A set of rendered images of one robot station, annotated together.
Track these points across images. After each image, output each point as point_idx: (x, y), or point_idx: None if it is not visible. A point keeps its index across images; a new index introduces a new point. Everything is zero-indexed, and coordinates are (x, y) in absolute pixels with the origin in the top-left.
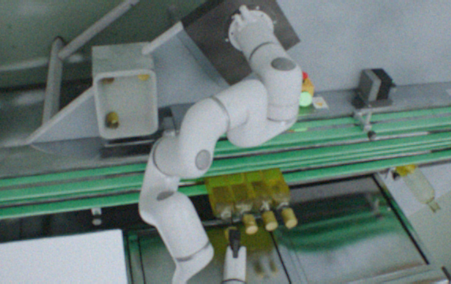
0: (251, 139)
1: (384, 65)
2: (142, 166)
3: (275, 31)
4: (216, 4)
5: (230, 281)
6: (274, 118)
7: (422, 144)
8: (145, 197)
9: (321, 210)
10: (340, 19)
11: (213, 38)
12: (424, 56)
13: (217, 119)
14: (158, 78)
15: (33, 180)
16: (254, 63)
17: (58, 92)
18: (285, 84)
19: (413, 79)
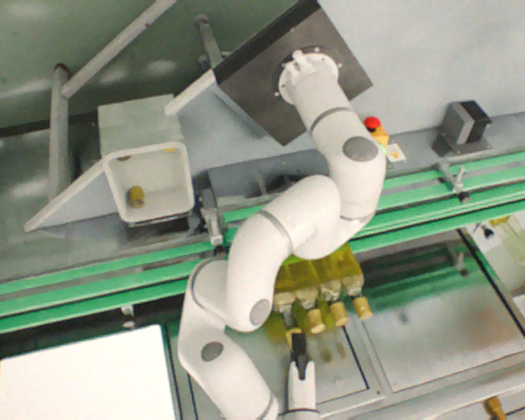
0: (320, 252)
1: (477, 95)
2: (179, 251)
3: (340, 76)
4: (260, 49)
5: (298, 412)
6: (348, 216)
7: (523, 194)
8: (186, 346)
9: (396, 277)
10: (424, 46)
11: (258, 93)
12: None
13: (275, 250)
14: (190, 141)
15: (42, 282)
16: (317, 140)
17: (66, 147)
18: (363, 180)
19: (512, 107)
